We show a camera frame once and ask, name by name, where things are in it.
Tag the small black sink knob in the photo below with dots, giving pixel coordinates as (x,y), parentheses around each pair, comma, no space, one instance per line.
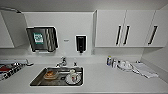
(75,63)

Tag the chrome sink faucet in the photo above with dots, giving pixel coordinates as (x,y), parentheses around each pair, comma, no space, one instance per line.
(61,61)

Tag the blue dish soap bottle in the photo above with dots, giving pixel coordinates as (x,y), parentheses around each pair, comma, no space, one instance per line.
(109,61)

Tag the white cup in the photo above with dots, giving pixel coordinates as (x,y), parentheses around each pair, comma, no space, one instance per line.
(72,73)

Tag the small white bottle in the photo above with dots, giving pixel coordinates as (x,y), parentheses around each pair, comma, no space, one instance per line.
(115,63)

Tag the white plate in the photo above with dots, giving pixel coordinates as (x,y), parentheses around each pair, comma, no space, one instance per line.
(68,80)

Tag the steel paper towel dispenser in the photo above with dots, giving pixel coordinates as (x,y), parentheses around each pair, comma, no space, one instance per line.
(41,39)

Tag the stainless steel sink basin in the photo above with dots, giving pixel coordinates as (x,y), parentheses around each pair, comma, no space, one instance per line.
(38,81)

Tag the white upper cabinet small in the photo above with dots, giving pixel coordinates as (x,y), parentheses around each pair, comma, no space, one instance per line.
(10,30)

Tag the black wall soap dispenser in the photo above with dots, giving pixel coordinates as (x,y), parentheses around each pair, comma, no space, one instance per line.
(81,43)

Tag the small grey wall label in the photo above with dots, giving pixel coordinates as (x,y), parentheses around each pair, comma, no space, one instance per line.
(66,40)

